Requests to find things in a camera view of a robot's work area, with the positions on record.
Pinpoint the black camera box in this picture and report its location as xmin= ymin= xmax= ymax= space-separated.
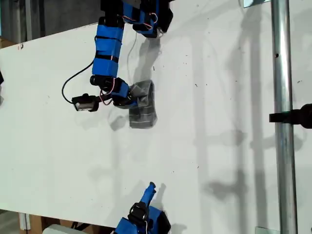
xmin=127 ymin=201 xmax=150 ymax=223
xmin=72 ymin=93 xmax=98 ymax=113

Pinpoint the black clamp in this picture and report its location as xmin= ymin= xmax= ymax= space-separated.
xmin=269 ymin=103 xmax=312 ymax=129

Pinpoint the short black camera stalk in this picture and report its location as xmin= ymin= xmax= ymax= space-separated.
xmin=96 ymin=95 xmax=115 ymax=104

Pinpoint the white table leg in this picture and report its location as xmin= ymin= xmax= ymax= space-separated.
xmin=19 ymin=212 xmax=31 ymax=231

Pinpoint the steel post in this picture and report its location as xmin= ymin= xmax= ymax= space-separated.
xmin=270 ymin=0 xmax=299 ymax=234

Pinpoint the grey white-striped towel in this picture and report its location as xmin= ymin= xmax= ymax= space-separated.
xmin=128 ymin=79 xmax=158 ymax=129

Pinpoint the brown cardboard box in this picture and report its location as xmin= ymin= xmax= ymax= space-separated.
xmin=0 ymin=36 xmax=18 ymax=49
xmin=29 ymin=214 xmax=115 ymax=234

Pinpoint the grey vertical pole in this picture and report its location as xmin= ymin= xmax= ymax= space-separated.
xmin=25 ymin=0 xmax=33 ymax=41

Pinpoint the black camera cable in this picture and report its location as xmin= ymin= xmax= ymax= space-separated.
xmin=61 ymin=59 xmax=96 ymax=104

